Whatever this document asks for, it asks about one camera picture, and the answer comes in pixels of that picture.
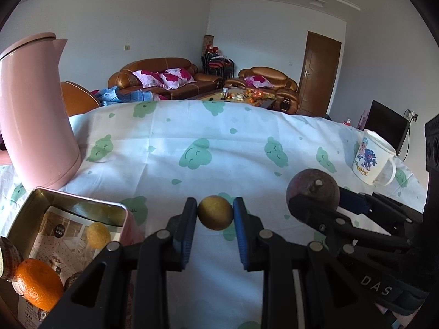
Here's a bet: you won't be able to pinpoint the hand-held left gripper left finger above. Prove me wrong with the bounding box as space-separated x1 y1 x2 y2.
41 197 199 329

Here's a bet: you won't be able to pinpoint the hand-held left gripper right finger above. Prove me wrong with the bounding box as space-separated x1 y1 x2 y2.
233 197 392 329

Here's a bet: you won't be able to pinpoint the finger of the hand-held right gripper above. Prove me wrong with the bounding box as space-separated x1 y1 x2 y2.
287 179 412 257
339 187 425 237

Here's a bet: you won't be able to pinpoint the small yellow round fruit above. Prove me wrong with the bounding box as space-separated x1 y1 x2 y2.
198 195 234 230
86 222 112 249

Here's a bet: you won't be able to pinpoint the purple passion fruit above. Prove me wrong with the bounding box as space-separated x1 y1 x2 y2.
286 169 341 213

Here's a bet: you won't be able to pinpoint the pink tin box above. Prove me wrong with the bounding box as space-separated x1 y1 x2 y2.
0 187 145 329

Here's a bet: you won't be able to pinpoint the orange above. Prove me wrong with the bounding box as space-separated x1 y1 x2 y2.
15 259 65 311

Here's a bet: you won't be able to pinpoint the white printed mug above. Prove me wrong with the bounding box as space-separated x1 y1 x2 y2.
351 128 398 186

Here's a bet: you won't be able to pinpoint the black television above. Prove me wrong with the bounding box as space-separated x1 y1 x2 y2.
362 100 407 155

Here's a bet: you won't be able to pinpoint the cloud-print white tablecloth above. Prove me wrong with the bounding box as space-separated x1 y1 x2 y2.
0 99 429 329

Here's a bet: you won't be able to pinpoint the printed paper leaflet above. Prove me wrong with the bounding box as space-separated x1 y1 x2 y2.
19 206 114 329

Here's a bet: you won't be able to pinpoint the brown wooden door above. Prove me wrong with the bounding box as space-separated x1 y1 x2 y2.
297 31 342 117

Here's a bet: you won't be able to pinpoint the brown leather armchair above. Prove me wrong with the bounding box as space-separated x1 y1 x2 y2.
224 67 300 114

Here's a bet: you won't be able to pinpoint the wooden coffee table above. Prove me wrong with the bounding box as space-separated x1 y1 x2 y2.
192 88 278 110

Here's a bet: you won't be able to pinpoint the floral pink pillow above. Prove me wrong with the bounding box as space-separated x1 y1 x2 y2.
132 70 164 89
159 72 193 90
165 68 197 83
244 75 271 89

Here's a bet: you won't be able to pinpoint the brown leather sofa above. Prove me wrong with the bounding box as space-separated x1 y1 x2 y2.
108 58 223 101

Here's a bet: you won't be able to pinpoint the blue clothes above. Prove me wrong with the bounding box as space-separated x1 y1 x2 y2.
91 87 162 105

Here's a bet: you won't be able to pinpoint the orange chair back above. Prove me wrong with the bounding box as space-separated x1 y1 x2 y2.
61 81 101 117

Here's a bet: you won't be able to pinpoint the stacked black chairs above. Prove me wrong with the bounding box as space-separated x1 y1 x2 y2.
201 50 235 78

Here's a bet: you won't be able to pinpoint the pink electric kettle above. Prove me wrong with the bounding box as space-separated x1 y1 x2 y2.
0 32 83 191

